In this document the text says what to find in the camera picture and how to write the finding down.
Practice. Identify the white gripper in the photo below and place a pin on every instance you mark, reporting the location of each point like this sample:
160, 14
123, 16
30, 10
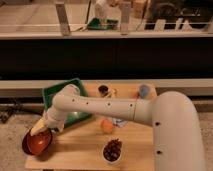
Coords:
38, 127

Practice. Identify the red bowl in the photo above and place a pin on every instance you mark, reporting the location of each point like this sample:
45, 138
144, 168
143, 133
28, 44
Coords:
37, 144

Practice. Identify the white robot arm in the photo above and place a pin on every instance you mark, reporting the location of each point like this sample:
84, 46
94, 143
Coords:
177, 139

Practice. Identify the purple bowl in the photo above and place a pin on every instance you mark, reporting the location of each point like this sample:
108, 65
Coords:
25, 146

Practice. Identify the green plastic tray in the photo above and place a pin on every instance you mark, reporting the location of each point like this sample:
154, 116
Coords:
49, 92

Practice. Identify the orange ball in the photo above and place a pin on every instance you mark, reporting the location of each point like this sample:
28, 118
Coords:
107, 126

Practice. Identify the small dark cup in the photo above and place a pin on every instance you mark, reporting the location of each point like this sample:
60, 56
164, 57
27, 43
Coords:
103, 90

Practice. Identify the white bowl with dark contents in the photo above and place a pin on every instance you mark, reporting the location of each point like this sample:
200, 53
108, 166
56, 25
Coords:
112, 151

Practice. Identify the light blue cloth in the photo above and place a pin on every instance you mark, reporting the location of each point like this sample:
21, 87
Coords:
119, 122

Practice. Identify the wooden spatula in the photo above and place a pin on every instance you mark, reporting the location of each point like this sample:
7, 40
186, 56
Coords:
112, 93

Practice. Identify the blue cup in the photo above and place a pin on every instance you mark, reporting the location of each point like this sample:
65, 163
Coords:
144, 91

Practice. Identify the orange handled tool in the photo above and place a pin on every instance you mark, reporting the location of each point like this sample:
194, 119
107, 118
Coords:
136, 95

